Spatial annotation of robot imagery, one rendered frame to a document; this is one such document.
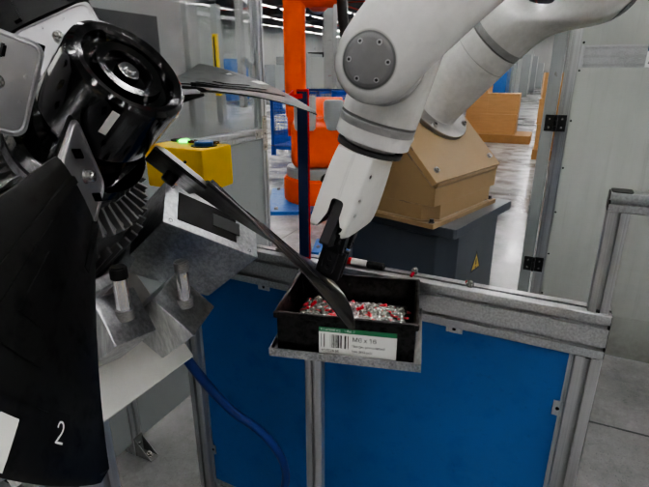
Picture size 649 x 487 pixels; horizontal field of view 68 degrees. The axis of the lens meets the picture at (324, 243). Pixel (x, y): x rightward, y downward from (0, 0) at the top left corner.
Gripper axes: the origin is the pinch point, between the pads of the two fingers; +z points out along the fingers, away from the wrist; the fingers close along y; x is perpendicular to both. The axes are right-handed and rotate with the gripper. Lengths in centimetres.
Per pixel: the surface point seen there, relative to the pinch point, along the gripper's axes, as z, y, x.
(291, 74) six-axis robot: 36, -358, -207
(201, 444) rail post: 87, -32, -30
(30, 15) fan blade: -18.0, 14.1, -36.2
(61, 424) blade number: 3.4, 33.8, -4.8
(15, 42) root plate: -17.0, 21.2, -28.2
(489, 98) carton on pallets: 37, -912, -97
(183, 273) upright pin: 6.6, 8.3, -15.7
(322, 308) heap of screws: 17.6, -15.8, -4.1
